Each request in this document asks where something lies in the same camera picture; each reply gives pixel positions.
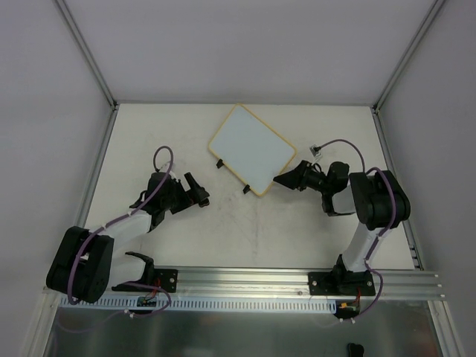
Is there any black object bottom edge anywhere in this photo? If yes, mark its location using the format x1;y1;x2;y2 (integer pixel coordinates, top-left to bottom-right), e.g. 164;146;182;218
347;343;364;357

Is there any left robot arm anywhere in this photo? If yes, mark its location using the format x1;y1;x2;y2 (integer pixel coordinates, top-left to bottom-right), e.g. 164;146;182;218
46;172;210;304

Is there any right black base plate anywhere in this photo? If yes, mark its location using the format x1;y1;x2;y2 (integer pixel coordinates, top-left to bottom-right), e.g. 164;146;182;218
307;271;376;297

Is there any black whiteboard foot near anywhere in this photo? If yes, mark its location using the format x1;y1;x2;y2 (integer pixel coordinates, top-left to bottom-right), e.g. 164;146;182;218
242;184;251;194

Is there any yellow framed whiteboard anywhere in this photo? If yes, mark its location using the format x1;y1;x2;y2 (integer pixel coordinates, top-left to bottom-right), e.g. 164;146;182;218
208;104;297;196

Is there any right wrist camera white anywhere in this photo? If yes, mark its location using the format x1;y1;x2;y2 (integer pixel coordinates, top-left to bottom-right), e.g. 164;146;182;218
309;145;322;162

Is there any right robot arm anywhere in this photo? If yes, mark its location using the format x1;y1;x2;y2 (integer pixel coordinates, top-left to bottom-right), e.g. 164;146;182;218
273;161;411;297

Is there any aluminium mounting rail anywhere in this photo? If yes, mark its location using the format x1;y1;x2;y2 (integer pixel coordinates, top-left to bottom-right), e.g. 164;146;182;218
42;264;446;300

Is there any white slotted cable duct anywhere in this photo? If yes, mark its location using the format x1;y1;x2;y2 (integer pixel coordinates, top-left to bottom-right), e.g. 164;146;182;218
76;295;337;315

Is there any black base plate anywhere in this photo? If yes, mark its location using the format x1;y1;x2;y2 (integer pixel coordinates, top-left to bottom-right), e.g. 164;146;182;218
112;268;179;293
307;271;376;297

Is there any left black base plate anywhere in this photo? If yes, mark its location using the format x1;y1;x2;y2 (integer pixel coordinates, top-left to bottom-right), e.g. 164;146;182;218
112;268;179;293

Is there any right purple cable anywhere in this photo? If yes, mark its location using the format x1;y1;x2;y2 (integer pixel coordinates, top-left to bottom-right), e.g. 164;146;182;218
318;138;397;324

